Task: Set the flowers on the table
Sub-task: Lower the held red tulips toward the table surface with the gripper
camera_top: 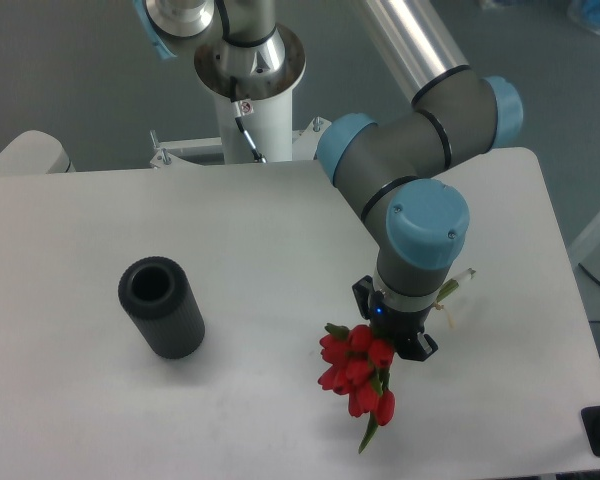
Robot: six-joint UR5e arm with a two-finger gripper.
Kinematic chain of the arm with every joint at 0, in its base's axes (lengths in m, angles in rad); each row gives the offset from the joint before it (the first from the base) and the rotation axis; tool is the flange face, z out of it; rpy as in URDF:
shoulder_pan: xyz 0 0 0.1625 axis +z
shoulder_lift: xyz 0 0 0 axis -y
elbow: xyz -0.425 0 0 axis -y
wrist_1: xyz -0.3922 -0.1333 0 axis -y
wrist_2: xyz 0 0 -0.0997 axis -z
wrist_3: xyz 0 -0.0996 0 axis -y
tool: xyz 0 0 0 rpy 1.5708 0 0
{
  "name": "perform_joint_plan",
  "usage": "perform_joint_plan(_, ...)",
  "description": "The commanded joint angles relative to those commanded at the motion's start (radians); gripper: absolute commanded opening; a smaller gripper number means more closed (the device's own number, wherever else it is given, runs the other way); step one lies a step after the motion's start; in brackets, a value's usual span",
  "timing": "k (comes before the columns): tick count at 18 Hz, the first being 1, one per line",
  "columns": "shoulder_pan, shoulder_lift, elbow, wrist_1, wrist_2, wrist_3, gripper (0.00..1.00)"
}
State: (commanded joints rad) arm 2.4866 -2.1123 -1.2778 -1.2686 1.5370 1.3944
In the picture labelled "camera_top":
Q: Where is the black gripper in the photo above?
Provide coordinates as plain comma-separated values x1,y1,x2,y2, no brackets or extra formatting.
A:
352,275,438,361

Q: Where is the red tulip bouquet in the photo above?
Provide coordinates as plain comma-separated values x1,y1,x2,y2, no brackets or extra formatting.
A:
317,268,476,452

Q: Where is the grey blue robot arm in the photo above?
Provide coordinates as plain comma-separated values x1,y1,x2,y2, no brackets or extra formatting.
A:
135,1,524,361

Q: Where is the black ribbed cylindrical vase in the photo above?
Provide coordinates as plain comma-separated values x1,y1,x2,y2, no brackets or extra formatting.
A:
118,256,205,359

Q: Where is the white metal base frame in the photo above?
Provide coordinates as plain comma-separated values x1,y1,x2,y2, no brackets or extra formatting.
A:
149,116,331,169

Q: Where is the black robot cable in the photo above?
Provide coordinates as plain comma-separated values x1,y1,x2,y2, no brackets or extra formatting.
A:
228,74,269,164

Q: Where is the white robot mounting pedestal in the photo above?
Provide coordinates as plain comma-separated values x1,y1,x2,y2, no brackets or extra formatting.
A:
194,24,306,164

